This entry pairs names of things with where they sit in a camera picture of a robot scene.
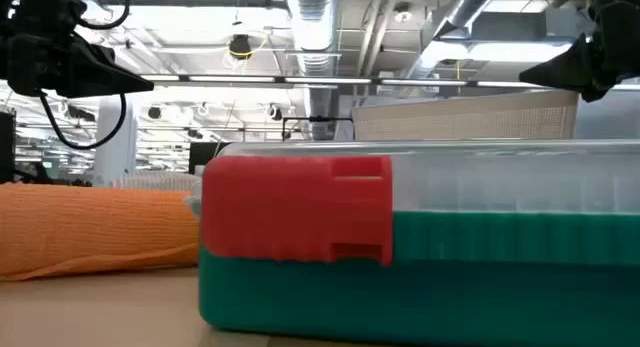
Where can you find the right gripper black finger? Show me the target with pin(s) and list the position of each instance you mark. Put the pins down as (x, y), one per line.
(570, 69)

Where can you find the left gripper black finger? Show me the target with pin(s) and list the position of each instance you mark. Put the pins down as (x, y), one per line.
(100, 74)

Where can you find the orange bandage roll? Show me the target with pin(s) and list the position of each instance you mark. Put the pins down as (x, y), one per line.
(95, 227)

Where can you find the green box with red latch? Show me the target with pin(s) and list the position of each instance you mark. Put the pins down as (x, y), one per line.
(350, 287)

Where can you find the white perforated plastic basket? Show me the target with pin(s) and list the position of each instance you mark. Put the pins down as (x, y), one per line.
(465, 119)

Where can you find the white building pillar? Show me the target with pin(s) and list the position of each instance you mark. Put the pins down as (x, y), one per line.
(115, 142)

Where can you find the white ribbed gauze roll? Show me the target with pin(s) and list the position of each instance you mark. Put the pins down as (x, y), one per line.
(160, 181)

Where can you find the black monitor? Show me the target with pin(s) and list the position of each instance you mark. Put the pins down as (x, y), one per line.
(205, 157)

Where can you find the long ceiling light strip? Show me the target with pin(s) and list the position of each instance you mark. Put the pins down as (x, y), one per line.
(320, 80)

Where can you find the slanted silver ceiling duct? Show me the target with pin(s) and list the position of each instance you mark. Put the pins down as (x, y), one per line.
(450, 22)

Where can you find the black metal frame stand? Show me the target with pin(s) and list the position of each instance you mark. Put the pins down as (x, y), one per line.
(310, 119)

